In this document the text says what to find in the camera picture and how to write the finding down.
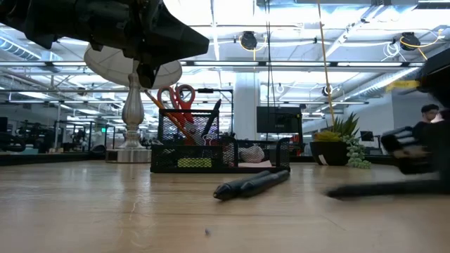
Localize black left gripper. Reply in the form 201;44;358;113
75;0;211;90

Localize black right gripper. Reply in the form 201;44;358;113
380;119;450;181

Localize orange pencil with pink eraser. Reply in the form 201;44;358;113
144;89;198;146

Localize red-handled scissors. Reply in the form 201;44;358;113
156;84;197;147

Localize yellow-green highlighter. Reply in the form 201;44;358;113
177;157;213;169

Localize black mesh desk organizer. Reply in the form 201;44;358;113
150;108;293;174

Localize person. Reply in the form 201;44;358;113
411;103;446;141

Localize white shade silver table lamp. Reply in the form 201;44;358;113
83;44;183;164

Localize potted succulent plant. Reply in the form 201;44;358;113
309;112;373;169

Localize black monitor screen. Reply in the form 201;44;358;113
255;105;303;134

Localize black background gantry frame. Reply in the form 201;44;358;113
176;86;236;136

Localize yellow cable label tag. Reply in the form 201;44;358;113
385;79;422;94

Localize black ceiling cable reel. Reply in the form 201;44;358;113
399;31;422;52
240;30;259;51

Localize yellow hanging cable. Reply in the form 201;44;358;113
316;0;337;126

